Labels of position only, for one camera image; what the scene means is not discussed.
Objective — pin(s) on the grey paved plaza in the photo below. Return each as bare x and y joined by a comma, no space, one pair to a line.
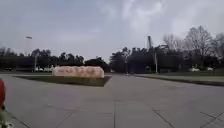
133,100

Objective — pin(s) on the street lamp pole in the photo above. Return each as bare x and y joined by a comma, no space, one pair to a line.
35,65

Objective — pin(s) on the row of dark trees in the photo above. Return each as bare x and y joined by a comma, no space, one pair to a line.
140,61

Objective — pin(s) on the grass bed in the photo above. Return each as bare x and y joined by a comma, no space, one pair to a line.
66,81

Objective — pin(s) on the large pale inscribed stone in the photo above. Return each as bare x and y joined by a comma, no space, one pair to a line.
78,72

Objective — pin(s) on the pale pole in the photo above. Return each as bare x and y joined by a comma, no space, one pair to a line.
155,65

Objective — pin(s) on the grass strip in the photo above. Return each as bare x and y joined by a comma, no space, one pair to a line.
186,78

